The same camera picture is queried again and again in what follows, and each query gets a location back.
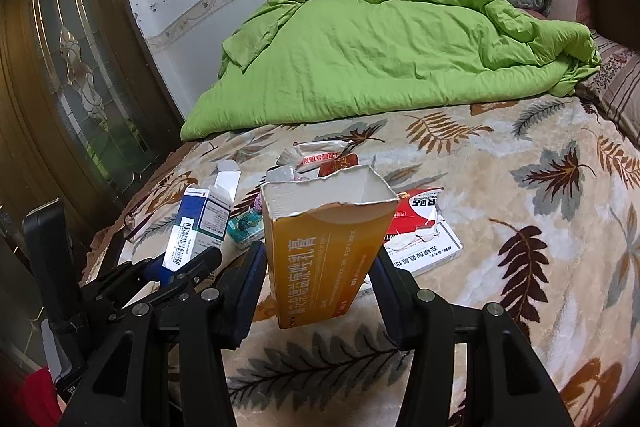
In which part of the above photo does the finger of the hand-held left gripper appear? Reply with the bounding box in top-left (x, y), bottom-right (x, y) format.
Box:
top-left (80, 256), bottom-right (173, 323)
top-left (106, 247), bottom-right (223, 323)

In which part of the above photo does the wooden door with glass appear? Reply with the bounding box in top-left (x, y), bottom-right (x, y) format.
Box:
top-left (0, 0), bottom-right (186, 258)

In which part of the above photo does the red foil snack packet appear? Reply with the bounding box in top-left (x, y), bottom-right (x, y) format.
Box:
top-left (319, 153), bottom-right (359, 178)

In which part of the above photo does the green quilt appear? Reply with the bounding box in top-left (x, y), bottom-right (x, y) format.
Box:
top-left (180, 0), bottom-right (603, 142)

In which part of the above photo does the leaf print blanket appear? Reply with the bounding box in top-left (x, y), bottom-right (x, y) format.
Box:
top-left (82, 94), bottom-right (640, 427)

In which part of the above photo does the teal cartoon tissue pack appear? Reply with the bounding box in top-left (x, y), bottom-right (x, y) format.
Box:
top-left (227, 212), bottom-right (264, 250)

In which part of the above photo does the torn red and white box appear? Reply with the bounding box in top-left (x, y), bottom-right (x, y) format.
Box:
top-left (370, 187), bottom-right (463, 279)

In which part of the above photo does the torn orange medicine box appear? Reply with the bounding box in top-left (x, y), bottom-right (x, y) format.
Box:
top-left (260, 165), bottom-right (401, 330)

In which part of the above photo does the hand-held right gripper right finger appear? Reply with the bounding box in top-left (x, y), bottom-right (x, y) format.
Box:
top-left (370, 246), bottom-right (576, 427)

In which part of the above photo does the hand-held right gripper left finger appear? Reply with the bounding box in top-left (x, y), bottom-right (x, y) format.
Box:
top-left (57, 241), bottom-right (268, 427)

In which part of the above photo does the striped brown pillow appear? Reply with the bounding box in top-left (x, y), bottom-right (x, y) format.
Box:
top-left (575, 29), bottom-right (640, 148)

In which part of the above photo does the white wrapper with red label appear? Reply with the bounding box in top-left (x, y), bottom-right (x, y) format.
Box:
top-left (295, 141), bottom-right (362, 172)

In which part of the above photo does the blue and white medicine box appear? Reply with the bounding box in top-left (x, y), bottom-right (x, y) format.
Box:
top-left (165, 159), bottom-right (242, 273)

